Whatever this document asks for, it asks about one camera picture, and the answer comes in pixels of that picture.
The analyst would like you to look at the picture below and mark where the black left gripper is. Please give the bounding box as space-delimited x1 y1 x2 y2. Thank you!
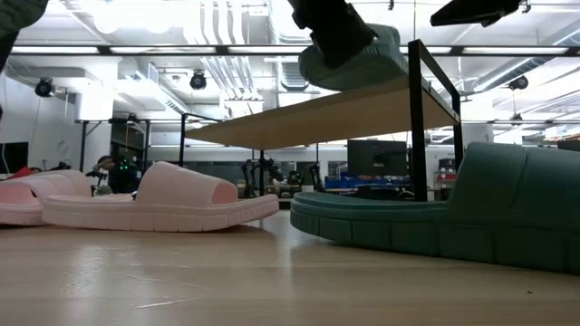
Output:
287 0 378 69

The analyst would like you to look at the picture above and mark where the green foam slide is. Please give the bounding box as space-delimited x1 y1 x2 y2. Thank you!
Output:
298 23 410 92
289 141 580 276

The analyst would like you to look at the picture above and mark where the pink foam slide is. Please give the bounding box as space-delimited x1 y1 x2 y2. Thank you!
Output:
0 169 92 227
41 161 281 234

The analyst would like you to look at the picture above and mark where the person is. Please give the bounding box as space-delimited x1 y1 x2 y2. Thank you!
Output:
92 155 137 195

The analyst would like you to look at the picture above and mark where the green potted plant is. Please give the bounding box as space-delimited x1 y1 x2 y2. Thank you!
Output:
0 0 50 73

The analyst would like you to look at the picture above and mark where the red object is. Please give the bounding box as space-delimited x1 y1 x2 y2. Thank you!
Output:
4 166 42 181

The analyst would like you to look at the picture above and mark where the wooden shelf with black frame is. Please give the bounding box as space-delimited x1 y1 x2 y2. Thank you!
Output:
179 39 464 203

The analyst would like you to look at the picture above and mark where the black background station frame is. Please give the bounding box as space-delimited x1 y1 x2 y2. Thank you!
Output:
74 118 151 185

